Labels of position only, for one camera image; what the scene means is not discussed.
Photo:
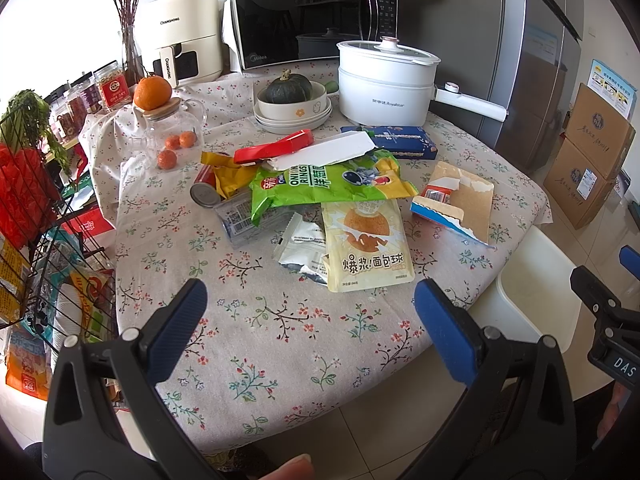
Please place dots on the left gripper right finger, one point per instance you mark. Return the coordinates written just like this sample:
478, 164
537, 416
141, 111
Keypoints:
452, 330

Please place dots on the dark green pumpkin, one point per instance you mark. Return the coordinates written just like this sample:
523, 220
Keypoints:
289, 88

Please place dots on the glass jar with wooden lid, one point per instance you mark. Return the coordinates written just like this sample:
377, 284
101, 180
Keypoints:
170, 129

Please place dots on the lower cardboard box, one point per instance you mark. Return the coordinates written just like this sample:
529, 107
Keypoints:
576, 185

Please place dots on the blue white leaflet box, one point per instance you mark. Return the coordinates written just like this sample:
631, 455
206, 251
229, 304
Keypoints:
613, 88

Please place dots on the white flower bowl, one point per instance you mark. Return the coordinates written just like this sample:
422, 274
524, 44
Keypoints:
318, 103

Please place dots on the cream bread ball bag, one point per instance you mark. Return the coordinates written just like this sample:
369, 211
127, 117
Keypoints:
366, 246

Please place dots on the yellow snack bag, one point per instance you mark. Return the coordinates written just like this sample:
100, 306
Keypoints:
225, 176

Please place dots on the green onion rings bag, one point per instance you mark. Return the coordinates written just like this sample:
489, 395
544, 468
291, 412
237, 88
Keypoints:
373, 176

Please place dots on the stacked white plates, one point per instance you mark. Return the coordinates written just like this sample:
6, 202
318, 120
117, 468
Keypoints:
275, 126

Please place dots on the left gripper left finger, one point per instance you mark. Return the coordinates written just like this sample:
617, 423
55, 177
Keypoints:
169, 330

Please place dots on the upper cardboard box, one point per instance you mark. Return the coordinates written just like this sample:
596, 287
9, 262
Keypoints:
600, 132

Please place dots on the white trash bin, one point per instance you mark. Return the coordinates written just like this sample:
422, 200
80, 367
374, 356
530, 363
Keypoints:
531, 296

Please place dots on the person's left hand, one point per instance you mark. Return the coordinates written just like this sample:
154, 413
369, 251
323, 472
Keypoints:
299, 468

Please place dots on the clear plastic package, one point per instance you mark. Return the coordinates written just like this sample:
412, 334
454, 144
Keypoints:
235, 215

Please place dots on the red lidded jar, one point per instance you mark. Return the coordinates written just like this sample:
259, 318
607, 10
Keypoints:
111, 82

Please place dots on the grey refrigerator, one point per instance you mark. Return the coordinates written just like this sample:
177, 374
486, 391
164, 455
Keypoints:
520, 54

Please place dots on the large orange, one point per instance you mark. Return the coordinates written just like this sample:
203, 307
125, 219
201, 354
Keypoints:
152, 92

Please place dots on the cardboard box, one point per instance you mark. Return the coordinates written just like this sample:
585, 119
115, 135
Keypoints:
600, 132
576, 185

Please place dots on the small orange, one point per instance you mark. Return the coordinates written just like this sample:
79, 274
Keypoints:
187, 139
167, 160
173, 142

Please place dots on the white electric cooking pot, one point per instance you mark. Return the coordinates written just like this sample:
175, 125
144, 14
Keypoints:
384, 83

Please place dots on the blue snack box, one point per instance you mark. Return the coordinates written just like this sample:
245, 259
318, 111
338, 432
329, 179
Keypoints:
403, 142

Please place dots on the white foil wrapper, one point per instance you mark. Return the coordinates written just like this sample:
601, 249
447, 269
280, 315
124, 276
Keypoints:
302, 248

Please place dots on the red drink can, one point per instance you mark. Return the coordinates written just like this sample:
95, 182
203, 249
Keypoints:
203, 190

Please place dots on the glass vase with twigs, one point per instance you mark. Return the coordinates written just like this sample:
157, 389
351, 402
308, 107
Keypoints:
129, 20

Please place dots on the cream air fryer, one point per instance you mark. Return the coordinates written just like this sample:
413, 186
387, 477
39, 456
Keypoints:
187, 36

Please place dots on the black microwave oven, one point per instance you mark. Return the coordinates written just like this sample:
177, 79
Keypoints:
273, 32

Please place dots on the red paper strip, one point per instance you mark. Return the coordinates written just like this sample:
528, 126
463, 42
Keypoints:
290, 144

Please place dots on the floral tablecloth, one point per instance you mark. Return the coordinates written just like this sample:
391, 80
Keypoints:
274, 349

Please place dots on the black wire rack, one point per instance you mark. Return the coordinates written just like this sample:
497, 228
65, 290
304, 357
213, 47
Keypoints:
56, 279

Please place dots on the person's right hand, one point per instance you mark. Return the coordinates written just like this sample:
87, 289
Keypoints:
620, 395

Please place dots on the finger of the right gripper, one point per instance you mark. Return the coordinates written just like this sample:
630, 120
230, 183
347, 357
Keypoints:
601, 302
630, 260

